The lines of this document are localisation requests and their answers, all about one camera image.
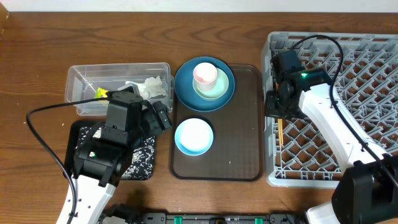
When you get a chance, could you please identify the white tissue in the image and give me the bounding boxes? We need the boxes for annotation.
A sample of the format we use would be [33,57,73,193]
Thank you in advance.
[125,76,167,100]

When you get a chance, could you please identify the yellow snack wrapper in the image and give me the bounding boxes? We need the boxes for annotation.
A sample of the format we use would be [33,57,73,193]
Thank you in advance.
[94,87,108,98]

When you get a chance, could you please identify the white rice grains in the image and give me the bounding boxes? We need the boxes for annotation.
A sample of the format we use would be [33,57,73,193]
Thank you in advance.
[74,126,156,180]

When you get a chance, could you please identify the light blue bowl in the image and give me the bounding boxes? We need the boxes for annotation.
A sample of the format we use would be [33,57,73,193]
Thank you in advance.
[174,118,214,156]

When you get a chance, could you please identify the light green small plate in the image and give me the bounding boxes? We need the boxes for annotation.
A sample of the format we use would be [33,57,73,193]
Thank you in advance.
[193,68,229,101]

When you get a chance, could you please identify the pink plastic cup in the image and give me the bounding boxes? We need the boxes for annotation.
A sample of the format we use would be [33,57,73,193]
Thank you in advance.
[193,62,218,91]

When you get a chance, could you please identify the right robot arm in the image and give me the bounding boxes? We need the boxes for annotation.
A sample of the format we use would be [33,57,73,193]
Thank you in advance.
[266,50,397,224]

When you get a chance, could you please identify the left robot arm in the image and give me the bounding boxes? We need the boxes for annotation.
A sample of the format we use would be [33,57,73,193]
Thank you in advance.
[57,91,172,223]

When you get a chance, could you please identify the clear plastic waste bin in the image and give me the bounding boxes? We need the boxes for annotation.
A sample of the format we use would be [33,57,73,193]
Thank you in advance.
[65,62,174,111]

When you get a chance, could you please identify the grey plastic dishwasher rack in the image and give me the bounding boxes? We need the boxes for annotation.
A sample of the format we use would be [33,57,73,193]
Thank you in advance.
[261,31,397,189]

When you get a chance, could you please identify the black plastic tray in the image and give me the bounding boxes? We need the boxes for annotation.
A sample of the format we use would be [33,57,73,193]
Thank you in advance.
[64,120,155,180]

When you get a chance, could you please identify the dark blue round plate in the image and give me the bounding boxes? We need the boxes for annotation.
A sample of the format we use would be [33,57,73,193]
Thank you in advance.
[175,57,235,111]

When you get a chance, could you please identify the brown plastic serving tray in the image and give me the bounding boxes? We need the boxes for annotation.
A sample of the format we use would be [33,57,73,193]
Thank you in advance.
[169,65,264,182]

